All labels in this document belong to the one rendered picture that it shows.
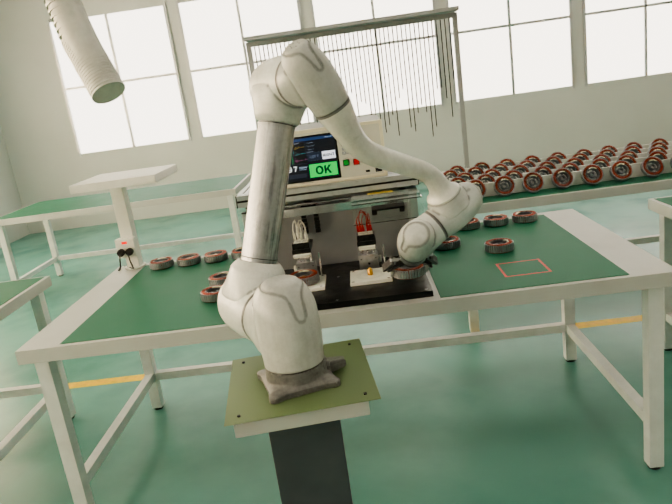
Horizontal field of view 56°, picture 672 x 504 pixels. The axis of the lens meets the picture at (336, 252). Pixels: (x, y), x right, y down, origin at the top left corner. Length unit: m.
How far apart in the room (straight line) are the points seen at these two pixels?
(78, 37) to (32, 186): 6.61
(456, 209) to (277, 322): 0.63
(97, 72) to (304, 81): 1.73
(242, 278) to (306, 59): 0.58
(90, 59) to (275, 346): 2.00
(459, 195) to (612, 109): 7.53
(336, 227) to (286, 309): 1.05
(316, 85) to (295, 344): 0.63
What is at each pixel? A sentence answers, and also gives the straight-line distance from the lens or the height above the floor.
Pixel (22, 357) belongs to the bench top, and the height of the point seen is 0.72.
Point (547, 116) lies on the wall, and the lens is 9.02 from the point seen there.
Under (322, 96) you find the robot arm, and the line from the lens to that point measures 1.59.
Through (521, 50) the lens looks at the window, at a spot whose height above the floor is 1.53.
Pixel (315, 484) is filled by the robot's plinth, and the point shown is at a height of 0.50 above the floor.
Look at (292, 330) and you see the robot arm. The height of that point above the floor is 0.92.
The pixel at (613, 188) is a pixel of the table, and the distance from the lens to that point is 3.63.
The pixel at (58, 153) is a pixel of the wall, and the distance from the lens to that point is 9.52.
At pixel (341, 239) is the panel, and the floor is 0.86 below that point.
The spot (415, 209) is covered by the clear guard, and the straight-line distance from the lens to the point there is 2.13.
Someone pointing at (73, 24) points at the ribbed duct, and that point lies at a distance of 3.29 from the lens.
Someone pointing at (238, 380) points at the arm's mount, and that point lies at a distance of 1.74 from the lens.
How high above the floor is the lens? 1.47
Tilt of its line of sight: 15 degrees down
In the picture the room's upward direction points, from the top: 8 degrees counter-clockwise
